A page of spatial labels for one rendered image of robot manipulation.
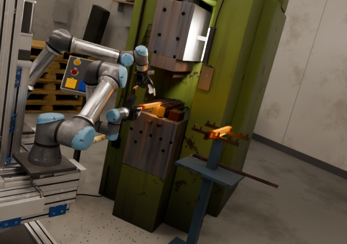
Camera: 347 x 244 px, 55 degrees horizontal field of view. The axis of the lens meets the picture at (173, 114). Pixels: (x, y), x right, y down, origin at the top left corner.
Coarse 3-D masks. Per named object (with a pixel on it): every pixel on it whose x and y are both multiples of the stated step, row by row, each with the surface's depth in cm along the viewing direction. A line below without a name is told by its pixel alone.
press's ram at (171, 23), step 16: (160, 0) 241; (160, 16) 242; (176, 16) 237; (192, 16) 233; (208, 16) 263; (160, 32) 244; (176, 32) 239; (192, 32) 241; (160, 48) 245; (176, 48) 241; (192, 48) 251
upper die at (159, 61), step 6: (156, 54) 247; (156, 60) 248; (162, 60) 246; (168, 60) 244; (174, 60) 242; (180, 60) 249; (156, 66) 248; (162, 66) 246; (168, 66) 245; (174, 66) 243; (180, 66) 253; (186, 66) 265; (192, 66) 278
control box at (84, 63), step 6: (72, 60) 256; (84, 60) 257; (90, 60) 258; (72, 66) 255; (78, 66) 255; (84, 66) 256; (66, 72) 253; (78, 72) 254; (66, 78) 251; (72, 78) 252; (78, 78) 253; (78, 84) 251; (66, 90) 251; (72, 90) 250; (78, 90) 250
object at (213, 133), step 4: (220, 128) 213; (224, 128) 216; (228, 128) 220; (204, 132) 192; (208, 132) 193; (212, 132) 199; (216, 132) 202; (220, 132) 209; (224, 132) 215; (204, 136) 193; (208, 136) 195; (212, 136) 199
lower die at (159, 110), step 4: (152, 100) 272; (156, 100) 276; (160, 100) 274; (164, 100) 278; (168, 100) 277; (160, 104) 253; (164, 104) 259; (168, 104) 264; (176, 104) 271; (180, 104) 278; (184, 104) 288; (148, 108) 255; (152, 108) 254; (156, 108) 253; (160, 108) 251; (164, 108) 250; (152, 112) 254; (156, 112) 253; (160, 112) 252; (164, 112) 251; (164, 116) 253
